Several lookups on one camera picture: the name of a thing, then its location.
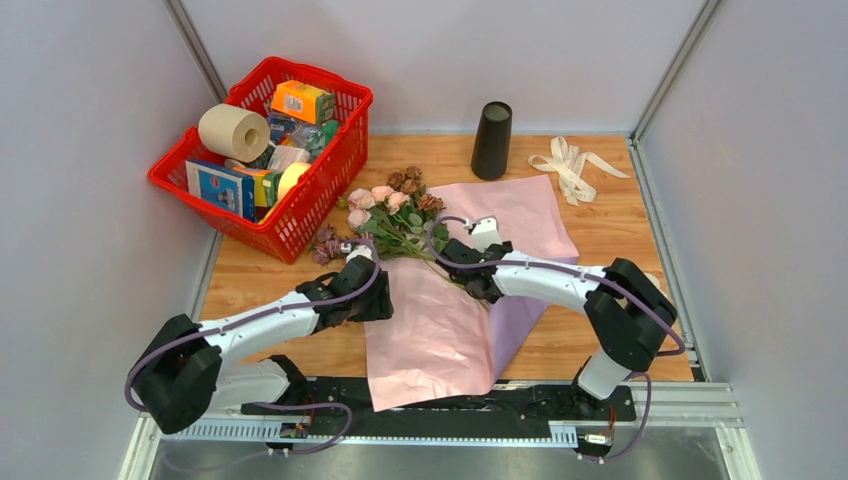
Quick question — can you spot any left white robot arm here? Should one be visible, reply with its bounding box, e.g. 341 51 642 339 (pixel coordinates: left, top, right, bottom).
125 256 394 434

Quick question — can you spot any aluminium frame rail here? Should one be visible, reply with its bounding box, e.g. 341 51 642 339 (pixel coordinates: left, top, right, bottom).
135 372 743 448

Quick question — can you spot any black tapered vase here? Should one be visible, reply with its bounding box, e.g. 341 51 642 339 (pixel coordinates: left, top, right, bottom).
470 101 512 181

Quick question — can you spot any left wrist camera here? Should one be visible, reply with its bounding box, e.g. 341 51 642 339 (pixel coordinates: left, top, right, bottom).
341 243 374 264

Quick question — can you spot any red plastic shopping basket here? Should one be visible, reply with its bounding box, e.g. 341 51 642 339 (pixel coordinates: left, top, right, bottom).
147 56 374 264

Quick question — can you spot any beige toilet paper roll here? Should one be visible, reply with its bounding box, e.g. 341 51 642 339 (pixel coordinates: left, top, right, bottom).
198 104 270 163

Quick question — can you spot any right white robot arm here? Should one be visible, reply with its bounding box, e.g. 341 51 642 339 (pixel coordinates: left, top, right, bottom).
436 239 685 419

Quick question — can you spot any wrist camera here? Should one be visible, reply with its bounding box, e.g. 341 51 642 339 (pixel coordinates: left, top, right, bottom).
465 216 503 252
341 243 374 264

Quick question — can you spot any green and yellow box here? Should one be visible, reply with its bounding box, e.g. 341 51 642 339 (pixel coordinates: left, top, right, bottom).
235 167 282 208

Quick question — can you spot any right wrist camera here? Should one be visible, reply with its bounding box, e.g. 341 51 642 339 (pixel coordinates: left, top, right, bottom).
465 216 503 252

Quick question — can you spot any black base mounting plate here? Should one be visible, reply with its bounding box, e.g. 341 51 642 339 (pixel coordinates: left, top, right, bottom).
283 377 636 439

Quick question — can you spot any orange and green box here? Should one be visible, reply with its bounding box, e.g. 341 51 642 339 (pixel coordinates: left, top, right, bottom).
270 80 336 125

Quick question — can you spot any pink wrapped packet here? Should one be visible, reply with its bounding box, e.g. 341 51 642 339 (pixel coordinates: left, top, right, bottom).
267 145 312 172

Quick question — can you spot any pink and purple wrapping paper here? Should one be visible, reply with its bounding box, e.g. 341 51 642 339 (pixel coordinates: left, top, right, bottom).
365 175 579 412

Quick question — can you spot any cream ribbon with gold print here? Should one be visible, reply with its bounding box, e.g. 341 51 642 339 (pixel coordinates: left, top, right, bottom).
527 136 629 206

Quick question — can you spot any blue and white box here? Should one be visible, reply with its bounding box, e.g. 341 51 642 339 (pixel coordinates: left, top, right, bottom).
185 159 256 222

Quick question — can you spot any purple flower bouquet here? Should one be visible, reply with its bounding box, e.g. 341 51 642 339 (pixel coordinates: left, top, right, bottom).
296 166 459 322

